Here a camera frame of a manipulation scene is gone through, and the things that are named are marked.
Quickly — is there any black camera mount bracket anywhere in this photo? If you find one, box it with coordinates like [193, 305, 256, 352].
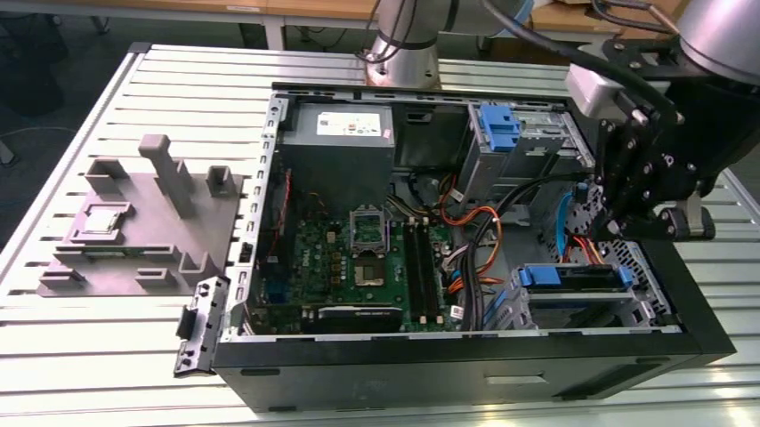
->
[599, 37, 707, 81]

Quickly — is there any orange wire bundle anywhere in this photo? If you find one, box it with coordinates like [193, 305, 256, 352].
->
[439, 173, 507, 294]

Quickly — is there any thin looped brown cable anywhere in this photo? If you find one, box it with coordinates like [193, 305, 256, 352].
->
[590, 0, 681, 35]

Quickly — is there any light blue data wire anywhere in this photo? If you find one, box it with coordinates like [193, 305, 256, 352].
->
[555, 184, 587, 255]

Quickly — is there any wooden desk white frame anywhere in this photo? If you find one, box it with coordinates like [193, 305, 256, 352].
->
[283, 0, 627, 68]
[55, 0, 285, 51]

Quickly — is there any grey hinged case bracket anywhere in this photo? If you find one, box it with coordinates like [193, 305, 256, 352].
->
[172, 274, 232, 379]

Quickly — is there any metal socket cover frame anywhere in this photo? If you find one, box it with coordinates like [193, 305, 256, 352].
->
[347, 205, 391, 258]

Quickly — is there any blue plastic drive latch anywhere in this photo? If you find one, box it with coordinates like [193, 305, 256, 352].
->
[476, 103, 522, 153]

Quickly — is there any grey metal drive cage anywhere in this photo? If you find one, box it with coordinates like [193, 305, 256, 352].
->
[459, 102, 594, 210]

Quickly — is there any orange red power wire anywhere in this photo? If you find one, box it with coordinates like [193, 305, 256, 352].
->
[562, 234, 611, 270]

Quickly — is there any black graphics card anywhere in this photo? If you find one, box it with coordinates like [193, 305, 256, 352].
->
[299, 303, 404, 334]

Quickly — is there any grey metal disk bay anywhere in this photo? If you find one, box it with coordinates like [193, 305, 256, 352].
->
[500, 262, 663, 331]

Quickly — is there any black yellow wire bundle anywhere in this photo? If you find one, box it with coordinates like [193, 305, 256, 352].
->
[383, 191, 444, 220]

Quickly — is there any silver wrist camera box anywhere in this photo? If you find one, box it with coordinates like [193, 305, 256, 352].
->
[562, 64, 630, 117]

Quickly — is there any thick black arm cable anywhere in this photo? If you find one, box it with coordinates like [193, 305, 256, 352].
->
[479, 0, 687, 128]

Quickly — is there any black RAM slot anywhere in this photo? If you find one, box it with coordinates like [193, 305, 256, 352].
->
[417, 216, 444, 325]
[401, 216, 429, 325]

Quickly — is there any thin red wire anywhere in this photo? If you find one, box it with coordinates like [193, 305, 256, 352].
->
[267, 167, 293, 263]

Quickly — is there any silver CPU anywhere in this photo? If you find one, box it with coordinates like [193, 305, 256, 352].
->
[80, 211, 124, 236]

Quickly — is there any hard disk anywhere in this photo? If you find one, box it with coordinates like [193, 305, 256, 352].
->
[483, 262, 635, 330]

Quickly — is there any grey plastic parts rack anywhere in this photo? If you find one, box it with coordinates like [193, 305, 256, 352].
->
[34, 134, 249, 298]

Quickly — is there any green RAM stick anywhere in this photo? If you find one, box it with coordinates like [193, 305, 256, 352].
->
[80, 247, 146, 260]

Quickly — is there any grey power supply unit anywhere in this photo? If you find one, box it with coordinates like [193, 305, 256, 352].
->
[277, 102, 397, 214]

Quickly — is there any black open PC case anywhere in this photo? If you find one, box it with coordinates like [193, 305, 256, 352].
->
[209, 81, 737, 413]

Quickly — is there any black cable bundle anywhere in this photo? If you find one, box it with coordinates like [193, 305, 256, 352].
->
[460, 173, 588, 333]

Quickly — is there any green motherboard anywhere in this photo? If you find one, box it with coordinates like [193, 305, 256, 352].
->
[253, 208, 470, 334]

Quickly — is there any CPU socket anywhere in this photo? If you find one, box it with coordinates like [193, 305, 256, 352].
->
[351, 256, 391, 289]

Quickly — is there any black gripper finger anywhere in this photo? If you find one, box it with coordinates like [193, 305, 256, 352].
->
[590, 119, 654, 239]
[610, 206, 717, 244]

